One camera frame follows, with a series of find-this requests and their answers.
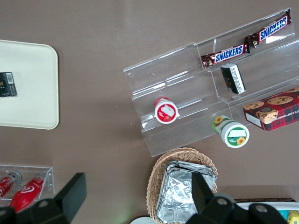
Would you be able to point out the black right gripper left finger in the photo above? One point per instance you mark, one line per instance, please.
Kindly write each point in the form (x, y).
(74, 191)

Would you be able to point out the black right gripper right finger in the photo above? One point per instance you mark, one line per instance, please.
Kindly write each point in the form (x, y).
(201, 191)

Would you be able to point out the white rectangular snack tray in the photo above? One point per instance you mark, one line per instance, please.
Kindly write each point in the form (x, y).
(243, 206)

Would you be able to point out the light wicker basket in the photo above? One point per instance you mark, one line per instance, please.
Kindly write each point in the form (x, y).
(158, 168)

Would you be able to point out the cream plastic tray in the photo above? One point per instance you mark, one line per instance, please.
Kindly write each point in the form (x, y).
(28, 58)

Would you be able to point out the stacked aluminium foil trays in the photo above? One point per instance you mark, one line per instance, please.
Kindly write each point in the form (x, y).
(177, 186)

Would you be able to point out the clear acrylic bottle rack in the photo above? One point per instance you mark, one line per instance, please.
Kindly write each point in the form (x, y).
(50, 177)

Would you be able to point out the red cola bottle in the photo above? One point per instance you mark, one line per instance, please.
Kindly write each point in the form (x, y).
(28, 191)
(8, 184)

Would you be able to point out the green sunflower yogurt cup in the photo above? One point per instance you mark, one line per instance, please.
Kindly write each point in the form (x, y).
(234, 135)

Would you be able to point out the red strawberry yogurt cup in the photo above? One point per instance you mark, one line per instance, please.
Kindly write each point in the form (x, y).
(166, 113)

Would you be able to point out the teal snack packet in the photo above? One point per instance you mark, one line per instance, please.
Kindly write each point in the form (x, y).
(283, 212)

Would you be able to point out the yellow snack packet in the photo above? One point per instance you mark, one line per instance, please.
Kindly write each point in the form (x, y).
(294, 218)

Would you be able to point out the red plaid cookie box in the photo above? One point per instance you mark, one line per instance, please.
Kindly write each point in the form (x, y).
(275, 109)

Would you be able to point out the small black white box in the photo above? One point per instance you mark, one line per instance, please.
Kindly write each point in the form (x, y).
(233, 79)

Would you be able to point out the black tissue pack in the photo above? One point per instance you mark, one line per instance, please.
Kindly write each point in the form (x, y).
(8, 84)

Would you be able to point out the clear acrylic step stand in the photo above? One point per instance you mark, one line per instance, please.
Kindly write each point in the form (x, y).
(268, 67)
(163, 70)

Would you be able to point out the Snickers chocolate bar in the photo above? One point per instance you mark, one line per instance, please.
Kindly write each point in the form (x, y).
(271, 30)
(227, 55)

